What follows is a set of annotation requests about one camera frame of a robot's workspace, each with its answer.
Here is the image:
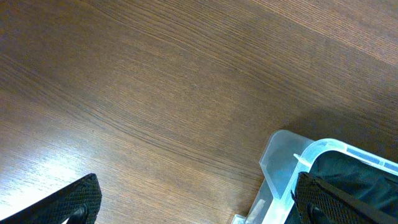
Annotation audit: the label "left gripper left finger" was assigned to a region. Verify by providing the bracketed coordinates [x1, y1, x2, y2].
[1, 173, 102, 224]

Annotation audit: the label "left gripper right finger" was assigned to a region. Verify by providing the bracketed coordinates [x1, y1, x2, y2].
[292, 172, 397, 224]

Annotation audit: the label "black shorts with red trim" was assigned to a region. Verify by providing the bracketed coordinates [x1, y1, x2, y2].
[284, 151, 398, 224]

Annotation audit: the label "clear plastic storage bin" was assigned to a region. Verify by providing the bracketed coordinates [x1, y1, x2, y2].
[232, 130, 397, 224]

